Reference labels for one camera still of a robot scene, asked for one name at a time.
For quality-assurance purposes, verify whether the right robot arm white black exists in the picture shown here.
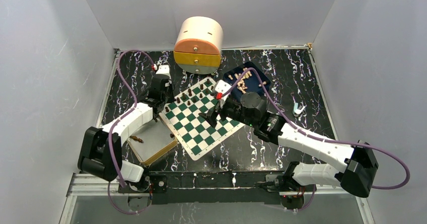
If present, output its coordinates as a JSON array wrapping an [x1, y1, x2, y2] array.
[[200, 93, 379, 198]]

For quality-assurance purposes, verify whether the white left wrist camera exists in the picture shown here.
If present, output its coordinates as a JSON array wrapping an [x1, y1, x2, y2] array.
[[152, 64, 171, 79]]

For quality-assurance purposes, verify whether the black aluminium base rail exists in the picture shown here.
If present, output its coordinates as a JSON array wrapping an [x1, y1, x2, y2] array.
[[66, 171, 334, 213]]

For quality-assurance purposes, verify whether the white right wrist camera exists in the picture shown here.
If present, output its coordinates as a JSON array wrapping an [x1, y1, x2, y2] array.
[[213, 80, 231, 108]]

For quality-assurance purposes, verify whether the green white chess board mat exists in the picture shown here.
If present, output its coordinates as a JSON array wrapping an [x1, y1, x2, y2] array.
[[159, 77, 244, 161]]

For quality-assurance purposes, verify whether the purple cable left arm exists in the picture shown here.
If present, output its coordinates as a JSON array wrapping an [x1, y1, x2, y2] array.
[[107, 50, 158, 215]]

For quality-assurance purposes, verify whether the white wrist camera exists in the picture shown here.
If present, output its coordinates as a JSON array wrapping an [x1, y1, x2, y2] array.
[[213, 80, 231, 108], [152, 64, 171, 79]]

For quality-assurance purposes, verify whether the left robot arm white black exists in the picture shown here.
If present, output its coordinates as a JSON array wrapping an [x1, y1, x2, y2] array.
[[78, 74, 174, 192]]

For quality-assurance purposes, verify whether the pile of light chess pieces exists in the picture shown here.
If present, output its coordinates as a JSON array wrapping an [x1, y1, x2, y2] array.
[[225, 67, 252, 94]]

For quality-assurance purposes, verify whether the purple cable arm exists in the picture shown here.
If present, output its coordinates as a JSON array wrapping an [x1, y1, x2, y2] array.
[[107, 50, 158, 215], [220, 67, 411, 213]]

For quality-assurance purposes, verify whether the round wooden drawer cabinet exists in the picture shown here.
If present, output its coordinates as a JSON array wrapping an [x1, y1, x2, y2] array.
[[173, 16, 224, 74]]

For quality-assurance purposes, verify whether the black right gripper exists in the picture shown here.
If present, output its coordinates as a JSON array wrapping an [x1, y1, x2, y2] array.
[[198, 96, 257, 128]]

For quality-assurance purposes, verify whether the small white teal object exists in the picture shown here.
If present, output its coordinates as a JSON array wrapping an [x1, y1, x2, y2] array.
[[293, 102, 306, 117]]

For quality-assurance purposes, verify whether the blue square tray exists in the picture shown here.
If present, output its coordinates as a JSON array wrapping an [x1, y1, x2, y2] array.
[[223, 61, 271, 102]]

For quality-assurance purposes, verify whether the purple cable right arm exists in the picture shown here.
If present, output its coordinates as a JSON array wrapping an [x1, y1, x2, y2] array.
[[220, 67, 411, 213]]

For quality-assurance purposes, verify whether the dark brown bishop piece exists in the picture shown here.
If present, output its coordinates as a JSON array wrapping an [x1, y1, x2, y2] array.
[[129, 136, 144, 143]]

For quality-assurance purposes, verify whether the gold metal tin tray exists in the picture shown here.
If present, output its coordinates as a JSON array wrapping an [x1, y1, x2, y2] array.
[[127, 118, 178, 166]]

